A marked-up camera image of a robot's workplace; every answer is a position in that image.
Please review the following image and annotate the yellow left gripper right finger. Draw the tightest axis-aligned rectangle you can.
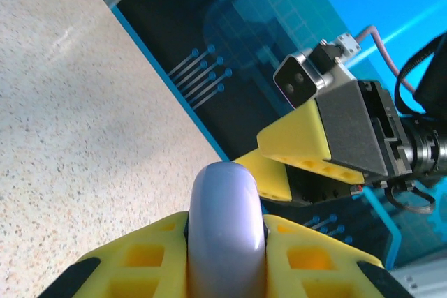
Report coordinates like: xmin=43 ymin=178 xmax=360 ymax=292
xmin=264 ymin=214 xmax=415 ymax=298

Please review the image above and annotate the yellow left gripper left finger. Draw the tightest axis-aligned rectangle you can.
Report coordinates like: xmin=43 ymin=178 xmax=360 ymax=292
xmin=38 ymin=211 xmax=190 ymax=298

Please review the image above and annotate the purple earbud charging case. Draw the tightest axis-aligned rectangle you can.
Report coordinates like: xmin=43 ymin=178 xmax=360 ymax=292
xmin=187 ymin=161 xmax=269 ymax=298

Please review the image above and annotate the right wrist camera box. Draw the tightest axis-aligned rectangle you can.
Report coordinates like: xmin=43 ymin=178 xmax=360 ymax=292
xmin=272 ymin=32 xmax=362 ymax=109

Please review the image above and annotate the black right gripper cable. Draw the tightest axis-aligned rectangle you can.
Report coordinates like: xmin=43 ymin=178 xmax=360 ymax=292
xmin=383 ymin=182 xmax=437 ymax=216

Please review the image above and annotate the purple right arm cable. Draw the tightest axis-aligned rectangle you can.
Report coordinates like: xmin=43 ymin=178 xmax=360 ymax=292
xmin=356 ymin=25 xmax=416 ymax=93

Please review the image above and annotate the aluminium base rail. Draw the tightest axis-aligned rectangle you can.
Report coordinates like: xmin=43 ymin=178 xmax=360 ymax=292
xmin=383 ymin=259 xmax=447 ymax=298

